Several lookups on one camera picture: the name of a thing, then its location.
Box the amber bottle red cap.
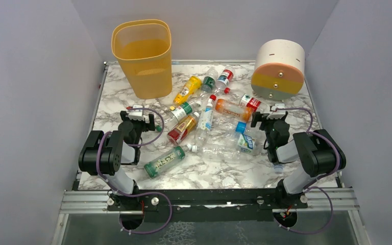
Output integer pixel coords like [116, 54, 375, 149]
[167, 112, 200, 146]

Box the clear bottle green white label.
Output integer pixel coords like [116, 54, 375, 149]
[164, 100, 202, 124]

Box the green tinted bottle green cap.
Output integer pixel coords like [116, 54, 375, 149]
[144, 146, 186, 178]

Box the clear bottle blue label red cap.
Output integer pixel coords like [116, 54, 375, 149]
[194, 94, 216, 145]

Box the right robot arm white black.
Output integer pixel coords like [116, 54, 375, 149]
[251, 109, 347, 197]

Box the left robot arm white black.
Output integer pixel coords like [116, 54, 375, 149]
[78, 110, 156, 195]

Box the yellow plastic mesh bin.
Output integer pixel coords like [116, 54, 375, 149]
[111, 19, 172, 99]

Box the clear bottle red white label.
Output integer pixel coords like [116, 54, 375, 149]
[223, 87, 268, 113]

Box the orange drink bottle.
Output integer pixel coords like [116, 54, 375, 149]
[214, 99, 254, 122]

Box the clear bottle blue green label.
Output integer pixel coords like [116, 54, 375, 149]
[231, 133, 263, 156]

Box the clear bottle bright blue label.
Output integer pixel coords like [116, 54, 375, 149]
[214, 119, 261, 141]

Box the small clear bottle blue cap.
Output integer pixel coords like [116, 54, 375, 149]
[273, 164, 284, 175]

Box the white cylindrical container orange lid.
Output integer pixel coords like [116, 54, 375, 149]
[251, 39, 305, 101]

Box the clear unlabeled bottle white cap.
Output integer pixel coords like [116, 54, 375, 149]
[186, 143, 241, 160]

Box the clear bottle dark green label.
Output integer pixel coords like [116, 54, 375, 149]
[200, 68, 218, 93]

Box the yellow juice bottle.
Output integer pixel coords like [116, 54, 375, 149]
[173, 76, 202, 106]

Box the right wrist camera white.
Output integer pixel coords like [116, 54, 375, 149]
[268, 103, 287, 119]

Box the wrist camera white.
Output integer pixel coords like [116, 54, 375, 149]
[126, 105, 145, 121]
[268, 103, 287, 119]

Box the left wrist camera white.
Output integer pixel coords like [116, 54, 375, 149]
[126, 105, 145, 121]

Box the black aluminium base frame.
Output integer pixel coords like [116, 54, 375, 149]
[60, 60, 360, 224]

